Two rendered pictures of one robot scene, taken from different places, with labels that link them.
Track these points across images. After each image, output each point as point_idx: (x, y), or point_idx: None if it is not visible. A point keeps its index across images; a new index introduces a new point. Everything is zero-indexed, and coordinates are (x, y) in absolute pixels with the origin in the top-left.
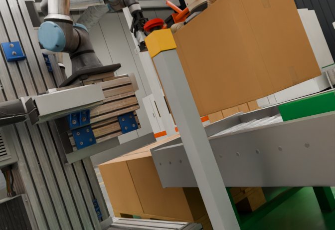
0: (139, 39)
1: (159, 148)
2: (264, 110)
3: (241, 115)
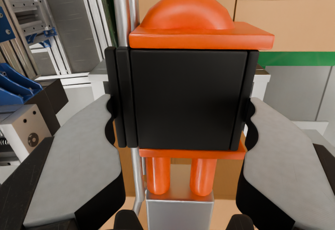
0: (113, 140)
1: (99, 82)
2: (244, 122)
3: (252, 86)
